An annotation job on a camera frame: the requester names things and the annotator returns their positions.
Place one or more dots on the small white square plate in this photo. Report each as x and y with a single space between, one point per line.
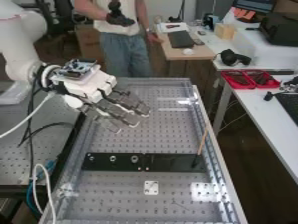
150 187

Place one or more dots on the small cardboard box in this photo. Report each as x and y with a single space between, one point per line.
225 31

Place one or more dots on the thin stick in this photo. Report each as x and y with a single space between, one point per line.
202 143

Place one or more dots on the clear box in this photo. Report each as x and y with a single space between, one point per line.
133 206

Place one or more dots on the black handheld device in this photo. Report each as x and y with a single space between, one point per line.
118 18

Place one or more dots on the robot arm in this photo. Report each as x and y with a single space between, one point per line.
20 43

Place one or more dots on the silver bearing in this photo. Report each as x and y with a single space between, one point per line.
113 159

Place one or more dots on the black plate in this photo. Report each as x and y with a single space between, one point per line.
168 162

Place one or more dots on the small silver nut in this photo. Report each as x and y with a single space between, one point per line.
91 158

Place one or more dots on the red tray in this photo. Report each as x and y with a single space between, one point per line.
238 80
264 78

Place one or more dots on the black headphones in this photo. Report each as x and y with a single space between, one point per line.
233 57

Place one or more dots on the white mouse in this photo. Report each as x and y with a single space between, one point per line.
188 51

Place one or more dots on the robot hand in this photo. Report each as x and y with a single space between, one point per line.
91 86

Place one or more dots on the black keyboard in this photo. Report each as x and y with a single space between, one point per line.
181 39
290 105

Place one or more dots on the large cardboard box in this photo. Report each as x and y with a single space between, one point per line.
91 41

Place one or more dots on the person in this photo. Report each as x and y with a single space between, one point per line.
124 50

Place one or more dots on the white desk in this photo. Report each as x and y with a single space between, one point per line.
266 55
266 123

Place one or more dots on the wooden desk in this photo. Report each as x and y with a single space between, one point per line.
186 56

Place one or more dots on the black bag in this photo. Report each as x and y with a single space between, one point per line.
281 30

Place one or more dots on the silver hex nut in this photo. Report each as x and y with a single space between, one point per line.
134 159

